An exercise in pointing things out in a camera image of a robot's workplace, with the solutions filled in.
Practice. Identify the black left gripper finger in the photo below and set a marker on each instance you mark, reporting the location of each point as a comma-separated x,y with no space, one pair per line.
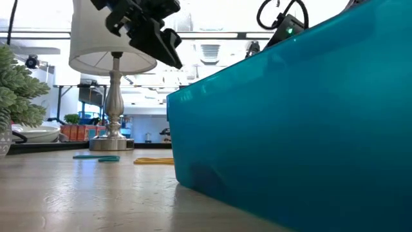
169,48
148,43

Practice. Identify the blue plastic bin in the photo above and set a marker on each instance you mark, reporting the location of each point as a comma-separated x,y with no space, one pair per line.
289,129

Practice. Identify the white shade silver table lamp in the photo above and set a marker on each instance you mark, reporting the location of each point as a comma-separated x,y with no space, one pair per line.
87,38

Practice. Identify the black hanging fixture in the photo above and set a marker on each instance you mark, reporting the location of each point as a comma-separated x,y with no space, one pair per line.
252,48

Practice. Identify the black background machine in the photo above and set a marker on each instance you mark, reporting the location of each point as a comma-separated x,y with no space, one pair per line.
165,135

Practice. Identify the black background table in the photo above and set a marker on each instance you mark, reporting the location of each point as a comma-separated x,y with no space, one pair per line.
59,103

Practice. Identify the small green background plant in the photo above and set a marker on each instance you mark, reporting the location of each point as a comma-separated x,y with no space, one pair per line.
71,118

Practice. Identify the yellow flat stick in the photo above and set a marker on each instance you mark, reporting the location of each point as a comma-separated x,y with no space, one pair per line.
151,160

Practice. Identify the orange red box row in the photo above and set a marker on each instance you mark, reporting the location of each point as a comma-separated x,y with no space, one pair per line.
77,132

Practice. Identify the black round fixture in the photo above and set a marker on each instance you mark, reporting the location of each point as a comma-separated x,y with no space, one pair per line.
32,62

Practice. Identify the green artificial potted plant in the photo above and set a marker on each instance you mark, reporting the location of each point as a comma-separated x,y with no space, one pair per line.
19,87

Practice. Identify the white ceramic bowl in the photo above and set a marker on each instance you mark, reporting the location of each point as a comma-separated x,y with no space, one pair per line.
35,133

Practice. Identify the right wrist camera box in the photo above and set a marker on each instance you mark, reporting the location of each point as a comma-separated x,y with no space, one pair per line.
286,30

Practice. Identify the black metal table frame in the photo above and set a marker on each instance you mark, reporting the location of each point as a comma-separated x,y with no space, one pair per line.
48,147

